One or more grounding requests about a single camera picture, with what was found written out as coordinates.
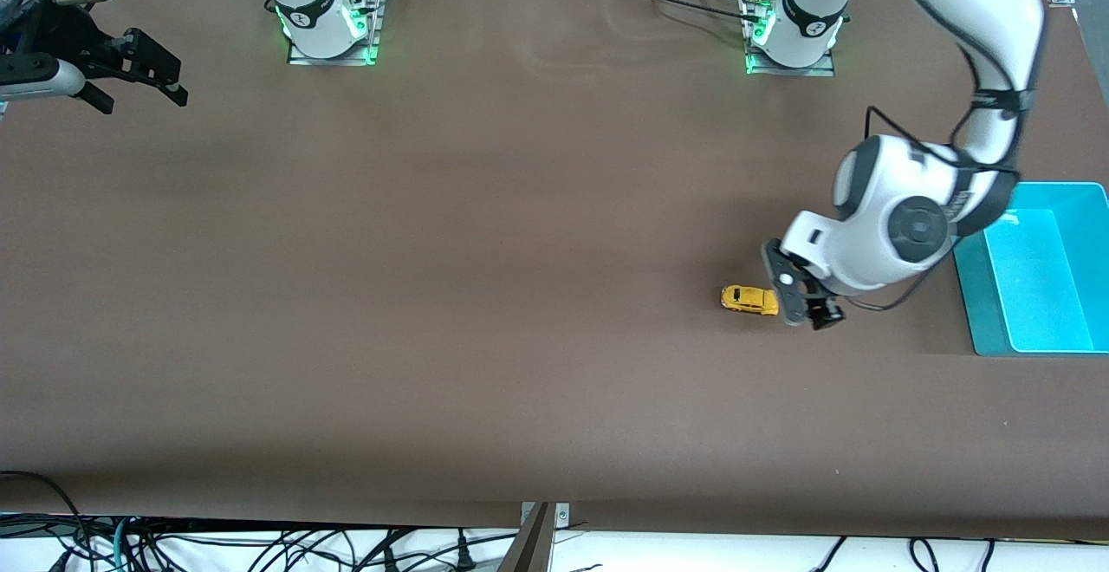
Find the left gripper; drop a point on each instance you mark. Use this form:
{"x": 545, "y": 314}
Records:
{"x": 829, "y": 313}

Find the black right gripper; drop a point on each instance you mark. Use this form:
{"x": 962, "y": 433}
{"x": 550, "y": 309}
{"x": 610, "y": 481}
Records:
{"x": 71, "y": 37}

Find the yellow beetle toy car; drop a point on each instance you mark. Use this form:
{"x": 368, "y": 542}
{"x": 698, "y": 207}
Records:
{"x": 745, "y": 299}

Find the teal plastic bin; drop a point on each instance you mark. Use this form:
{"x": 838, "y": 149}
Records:
{"x": 1040, "y": 295}

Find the brown table cover sheet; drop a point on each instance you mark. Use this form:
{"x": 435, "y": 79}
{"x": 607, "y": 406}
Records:
{"x": 554, "y": 295}

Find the dark grey metal strut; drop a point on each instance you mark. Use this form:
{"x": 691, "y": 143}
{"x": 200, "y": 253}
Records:
{"x": 530, "y": 546}

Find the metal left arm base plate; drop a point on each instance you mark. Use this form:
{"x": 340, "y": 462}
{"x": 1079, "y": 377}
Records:
{"x": 814, "y": 71}

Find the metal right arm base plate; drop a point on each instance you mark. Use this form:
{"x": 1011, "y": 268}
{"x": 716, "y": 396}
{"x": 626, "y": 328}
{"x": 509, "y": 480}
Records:
{"x": 374, "y": 30}

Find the metal table edge bracket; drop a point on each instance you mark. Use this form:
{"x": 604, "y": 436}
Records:
{"x": 561, "y": 516}

